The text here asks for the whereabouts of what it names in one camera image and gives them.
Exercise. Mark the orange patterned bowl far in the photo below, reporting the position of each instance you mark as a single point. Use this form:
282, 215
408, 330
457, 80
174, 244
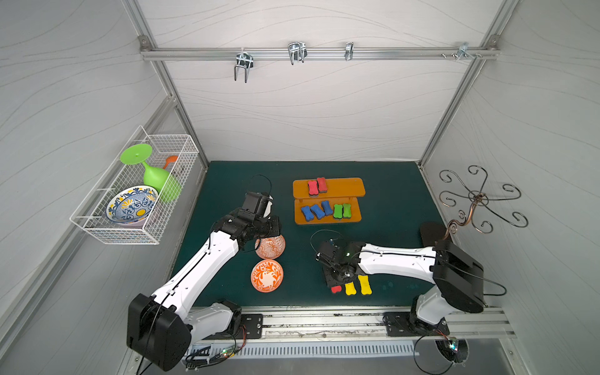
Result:
270, 248

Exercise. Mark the blue eraser right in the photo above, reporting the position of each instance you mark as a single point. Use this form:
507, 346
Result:
327, 209

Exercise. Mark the white wire basket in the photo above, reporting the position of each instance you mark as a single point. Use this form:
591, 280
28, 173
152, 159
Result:
90, 215

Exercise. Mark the blue eraser middle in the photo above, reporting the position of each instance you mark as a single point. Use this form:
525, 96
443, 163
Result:
318, 211

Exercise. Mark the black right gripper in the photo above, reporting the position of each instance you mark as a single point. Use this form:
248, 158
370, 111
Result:
335, 275

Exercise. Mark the blue yellow patterned bowl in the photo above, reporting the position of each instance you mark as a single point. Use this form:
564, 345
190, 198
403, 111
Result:
132, 205

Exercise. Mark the orange object in basket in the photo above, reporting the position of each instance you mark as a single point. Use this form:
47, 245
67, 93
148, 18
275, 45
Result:
170, 160

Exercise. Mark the aluminium top rail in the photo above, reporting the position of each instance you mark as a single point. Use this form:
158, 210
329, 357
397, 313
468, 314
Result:
314, 54

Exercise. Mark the blue eraser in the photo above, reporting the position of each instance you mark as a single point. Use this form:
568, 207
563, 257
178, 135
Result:
318, 211
307, 213
327, 209

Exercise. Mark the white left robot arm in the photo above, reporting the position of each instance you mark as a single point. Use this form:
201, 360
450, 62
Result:
162, 327

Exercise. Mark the green eraser left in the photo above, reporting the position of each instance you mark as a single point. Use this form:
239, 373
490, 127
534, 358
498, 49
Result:
338, 211

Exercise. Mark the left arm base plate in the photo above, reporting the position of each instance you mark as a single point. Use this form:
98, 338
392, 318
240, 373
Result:
249, 325

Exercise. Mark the green eraser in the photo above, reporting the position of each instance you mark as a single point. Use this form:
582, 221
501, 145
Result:
338, 211
347, 211

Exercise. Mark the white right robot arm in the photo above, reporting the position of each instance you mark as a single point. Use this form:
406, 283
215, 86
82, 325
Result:
457, 279

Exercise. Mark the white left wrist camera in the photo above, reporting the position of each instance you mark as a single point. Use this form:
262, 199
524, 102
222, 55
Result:
268, 208

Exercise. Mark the bronze metal hook stand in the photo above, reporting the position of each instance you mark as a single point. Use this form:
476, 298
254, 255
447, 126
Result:
431, 232

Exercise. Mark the green plastic goblet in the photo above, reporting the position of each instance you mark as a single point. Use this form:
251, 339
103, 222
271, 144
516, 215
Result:
168, 187

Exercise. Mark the metal double hook left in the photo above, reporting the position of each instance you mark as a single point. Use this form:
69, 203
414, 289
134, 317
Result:
244, 62

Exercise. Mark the aluminium front rail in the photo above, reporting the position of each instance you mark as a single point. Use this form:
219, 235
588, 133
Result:
365, 323

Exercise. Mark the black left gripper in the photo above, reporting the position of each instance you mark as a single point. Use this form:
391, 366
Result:
270, 227

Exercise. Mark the green eraser right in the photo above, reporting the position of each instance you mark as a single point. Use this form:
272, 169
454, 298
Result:
347, 211

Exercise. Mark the metal double hook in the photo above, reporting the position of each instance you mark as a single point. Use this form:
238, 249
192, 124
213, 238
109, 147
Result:
297, 52
244, 62

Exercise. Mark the metal bracket hook right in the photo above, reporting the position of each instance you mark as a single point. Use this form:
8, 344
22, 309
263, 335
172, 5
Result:
462, 53

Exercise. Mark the blue eraser left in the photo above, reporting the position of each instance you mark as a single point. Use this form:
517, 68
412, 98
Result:
307, 213

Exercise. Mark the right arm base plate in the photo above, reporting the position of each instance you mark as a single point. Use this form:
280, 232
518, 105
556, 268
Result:
400, 324

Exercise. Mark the yellow eraser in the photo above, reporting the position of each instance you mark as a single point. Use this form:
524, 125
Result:
350, 289
364, 285

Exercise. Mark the small metal hook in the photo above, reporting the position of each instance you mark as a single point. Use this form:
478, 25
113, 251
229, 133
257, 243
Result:
349, 50

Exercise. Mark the metal double hook middle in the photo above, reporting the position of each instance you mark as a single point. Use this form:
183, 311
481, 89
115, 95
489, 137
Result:
297, 52

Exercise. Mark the aluminium rail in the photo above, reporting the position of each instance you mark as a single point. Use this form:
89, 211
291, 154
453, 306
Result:
365, 323
314, 54

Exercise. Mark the orange floral bowl near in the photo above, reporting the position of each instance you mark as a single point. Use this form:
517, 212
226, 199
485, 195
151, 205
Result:
267, 276

